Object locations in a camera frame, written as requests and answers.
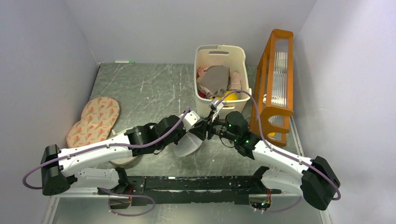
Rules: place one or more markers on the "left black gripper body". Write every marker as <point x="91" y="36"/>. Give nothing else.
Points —
<point x="176" y="138"/>

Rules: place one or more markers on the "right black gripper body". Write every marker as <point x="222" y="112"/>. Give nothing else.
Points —
<point x="217" y="128"/>

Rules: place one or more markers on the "white mesh laundry bag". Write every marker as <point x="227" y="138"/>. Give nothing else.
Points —
<point x="187" y="145"/>

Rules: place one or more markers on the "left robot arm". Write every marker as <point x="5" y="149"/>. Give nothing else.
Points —
<point x="68" y="168"/>

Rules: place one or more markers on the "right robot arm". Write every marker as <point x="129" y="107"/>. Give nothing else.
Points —
<point x="312" y="179"/>

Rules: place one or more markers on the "cream plastic laundry basket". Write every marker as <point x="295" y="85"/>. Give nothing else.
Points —
<point x="232" y="56"/>

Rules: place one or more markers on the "red cloth in basket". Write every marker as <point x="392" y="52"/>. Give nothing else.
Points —
<point x="201" y="94"/>

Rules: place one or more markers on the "yellow toy in basket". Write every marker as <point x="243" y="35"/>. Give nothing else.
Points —
<point x="233" y="96"/>

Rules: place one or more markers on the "grey brown cloth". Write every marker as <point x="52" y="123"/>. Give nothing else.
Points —
<point x="213" y="80"/>

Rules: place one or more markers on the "pink cloth in basket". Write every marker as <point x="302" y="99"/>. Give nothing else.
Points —
<point x="234" y="82"/>

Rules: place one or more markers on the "beige round fabric pad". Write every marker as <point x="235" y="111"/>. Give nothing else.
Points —
<point x="123" y="161"/>

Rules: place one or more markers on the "orange wooden rack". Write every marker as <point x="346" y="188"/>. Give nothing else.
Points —
<point x="273" y="91"/>

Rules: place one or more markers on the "floral pink oven mitt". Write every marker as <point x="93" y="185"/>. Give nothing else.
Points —
<point x="97" y="120"/>

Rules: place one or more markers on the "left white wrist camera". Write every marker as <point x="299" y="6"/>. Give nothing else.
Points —
<point x="190" y="120"/>

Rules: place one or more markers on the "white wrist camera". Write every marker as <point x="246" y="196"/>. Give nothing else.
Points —
<point x="190" y="120"/>
<point x="216" y="106"/>

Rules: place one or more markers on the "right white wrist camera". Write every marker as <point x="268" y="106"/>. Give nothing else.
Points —
<point x="216" y="106"/>

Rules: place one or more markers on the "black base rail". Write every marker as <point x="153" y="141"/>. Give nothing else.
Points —
<point x="191" y="189"/>

